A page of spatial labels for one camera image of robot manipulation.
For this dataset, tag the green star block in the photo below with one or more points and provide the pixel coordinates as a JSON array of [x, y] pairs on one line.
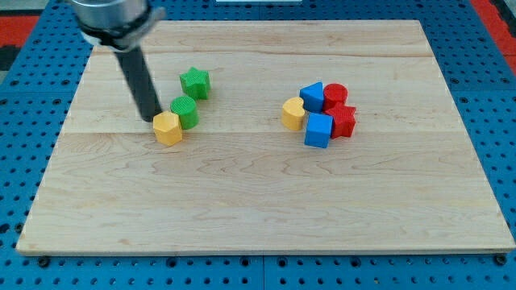
[[196, 83]]

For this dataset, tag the yellow hexagon block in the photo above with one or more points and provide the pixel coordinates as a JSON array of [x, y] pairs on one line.
[[167, 128]]

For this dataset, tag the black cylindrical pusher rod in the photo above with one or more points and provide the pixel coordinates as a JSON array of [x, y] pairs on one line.
[[140, 83]]

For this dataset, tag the yellow heart block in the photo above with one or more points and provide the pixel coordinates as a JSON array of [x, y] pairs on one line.
[[293, 114]]

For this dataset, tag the blue cube block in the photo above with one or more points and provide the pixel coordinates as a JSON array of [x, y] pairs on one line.
[[318, 130]]

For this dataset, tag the green cylinder block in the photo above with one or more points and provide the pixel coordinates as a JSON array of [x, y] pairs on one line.
[[186, 109]]

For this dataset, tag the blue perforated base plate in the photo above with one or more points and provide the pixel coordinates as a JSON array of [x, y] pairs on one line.
[[42, 59]]

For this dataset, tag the red cylinder block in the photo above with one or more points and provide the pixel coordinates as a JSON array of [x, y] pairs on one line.
[[334, 94]]

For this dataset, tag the red star block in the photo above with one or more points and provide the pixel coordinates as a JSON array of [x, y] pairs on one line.
[[344, 120]]

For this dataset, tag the blue triangle block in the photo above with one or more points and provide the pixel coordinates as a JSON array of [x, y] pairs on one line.
[[313, 97]]

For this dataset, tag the light wooden board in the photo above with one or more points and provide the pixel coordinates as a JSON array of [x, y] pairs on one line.
[[407, 181]]

